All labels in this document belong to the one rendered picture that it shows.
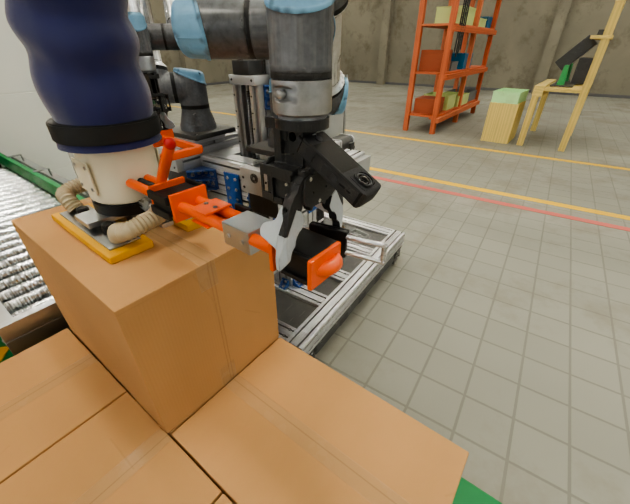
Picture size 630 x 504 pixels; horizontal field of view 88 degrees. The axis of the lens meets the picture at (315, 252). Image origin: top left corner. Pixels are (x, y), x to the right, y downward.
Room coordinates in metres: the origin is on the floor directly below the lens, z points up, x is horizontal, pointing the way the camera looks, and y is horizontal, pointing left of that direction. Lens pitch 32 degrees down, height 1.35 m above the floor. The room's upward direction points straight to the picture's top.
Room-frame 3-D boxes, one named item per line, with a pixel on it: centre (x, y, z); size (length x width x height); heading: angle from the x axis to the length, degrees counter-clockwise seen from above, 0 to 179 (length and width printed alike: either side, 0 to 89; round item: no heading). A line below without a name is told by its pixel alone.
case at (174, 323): (0.78, 0.48, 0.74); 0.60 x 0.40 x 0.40; 52
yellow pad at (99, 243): (0.73, 0.54, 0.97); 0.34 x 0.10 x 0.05; 52
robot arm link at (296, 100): (0.45, 0.02, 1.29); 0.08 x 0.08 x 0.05
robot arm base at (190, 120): (1.51, 0.51, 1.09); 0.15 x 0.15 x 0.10
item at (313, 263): (0.43, 0.02, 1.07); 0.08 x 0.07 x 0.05; 52
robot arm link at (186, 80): (1.51, 0.52, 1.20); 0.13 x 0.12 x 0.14; 108
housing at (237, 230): (0.51, 0.12, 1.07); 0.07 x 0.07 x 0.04; 52
